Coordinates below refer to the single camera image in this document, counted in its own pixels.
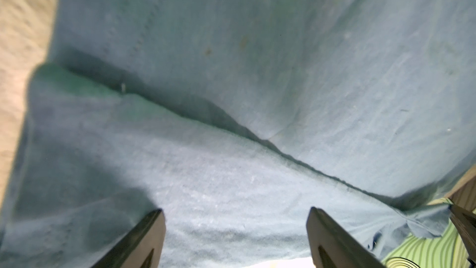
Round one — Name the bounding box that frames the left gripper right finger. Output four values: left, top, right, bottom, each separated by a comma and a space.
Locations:
306, 207, 384, 268

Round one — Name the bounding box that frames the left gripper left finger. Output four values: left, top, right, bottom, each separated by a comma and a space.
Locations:
92, 208, 166, 268

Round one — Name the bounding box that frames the blue t-shirt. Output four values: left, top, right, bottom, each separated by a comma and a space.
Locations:
1, 0, 476, 268

